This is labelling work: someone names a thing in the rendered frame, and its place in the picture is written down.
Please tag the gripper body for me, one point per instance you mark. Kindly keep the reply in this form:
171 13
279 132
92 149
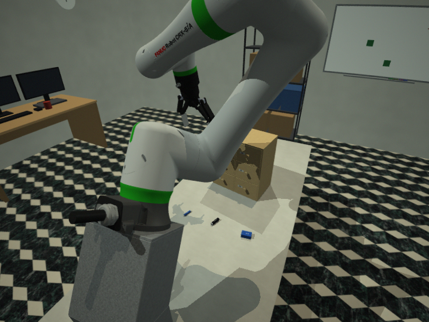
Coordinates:
193 94

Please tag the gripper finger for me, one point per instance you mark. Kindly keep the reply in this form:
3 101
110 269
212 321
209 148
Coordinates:
182 109
204 109

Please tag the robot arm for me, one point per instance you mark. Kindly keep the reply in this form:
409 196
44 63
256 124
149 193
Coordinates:
294 32

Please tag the blue 9v battery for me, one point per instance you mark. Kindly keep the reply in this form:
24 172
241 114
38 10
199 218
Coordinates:
246 234

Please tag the light wooden chest of drawers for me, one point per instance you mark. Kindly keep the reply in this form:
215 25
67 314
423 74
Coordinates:
267 143

